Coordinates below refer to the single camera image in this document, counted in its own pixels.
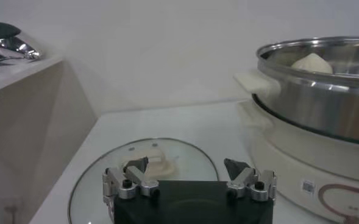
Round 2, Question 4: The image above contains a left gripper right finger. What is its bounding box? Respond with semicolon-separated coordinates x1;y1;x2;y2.
224;158;277;202

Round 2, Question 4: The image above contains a shiny chrome round device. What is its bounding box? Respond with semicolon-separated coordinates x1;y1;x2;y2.
0;18;43;61

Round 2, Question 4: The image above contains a white side table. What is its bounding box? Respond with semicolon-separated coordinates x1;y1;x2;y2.
0;56;98;224

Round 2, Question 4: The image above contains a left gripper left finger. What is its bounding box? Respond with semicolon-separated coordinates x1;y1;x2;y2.
102;156;161;200

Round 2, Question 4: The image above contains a round glass pot lid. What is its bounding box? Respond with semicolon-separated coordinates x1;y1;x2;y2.
68;137;219;224

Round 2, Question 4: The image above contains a white steamed baozi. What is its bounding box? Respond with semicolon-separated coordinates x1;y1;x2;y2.
291;52;334;75

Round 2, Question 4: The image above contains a cream electric cooking pot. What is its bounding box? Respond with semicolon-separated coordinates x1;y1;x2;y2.
236;100;359;224

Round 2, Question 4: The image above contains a perforated steel steamer basket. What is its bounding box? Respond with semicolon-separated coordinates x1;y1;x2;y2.
233;36;359;146

